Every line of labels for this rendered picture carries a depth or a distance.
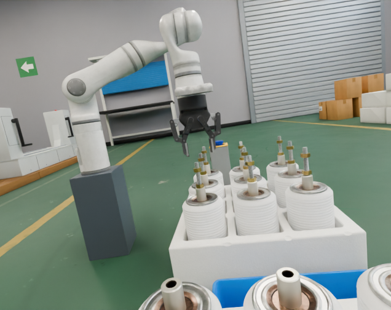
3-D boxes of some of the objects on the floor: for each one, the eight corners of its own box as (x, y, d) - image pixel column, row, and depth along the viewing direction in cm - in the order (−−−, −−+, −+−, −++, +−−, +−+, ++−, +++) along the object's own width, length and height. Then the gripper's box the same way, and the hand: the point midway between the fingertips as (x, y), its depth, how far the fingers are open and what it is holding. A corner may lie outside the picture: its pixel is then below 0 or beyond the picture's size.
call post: (219, 224, 97) (208, 148, 92) (220, 217, 104) (209, 145, 99) (238, 222, 96) (227, 146, 91) (236, 215, 103) (227, 143, 98)
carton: (353, 117, 378) (352, 98, 373) (337, 120, 378) (336, 100, 373) (341, 117, 407) (340, 99, 402) (327, 119, 407) (326, 101, 402)
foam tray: (181, 322, 54) (168, 248, 51) (198, 234, 93) (190, 189, 90) (369, 313, 50) (366, 231, 47) (305, 224, 88) (300, 176, 85)
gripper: (215, 91, 69) (223, 147, 71) (161, 99, 67) (172, 157, 70) (222, 88, 61) (230, 151, 64) (162, 97, 60) (173, 161, 62)
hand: (199, 149), depth 67 cm, fingers open, 6 cm apart
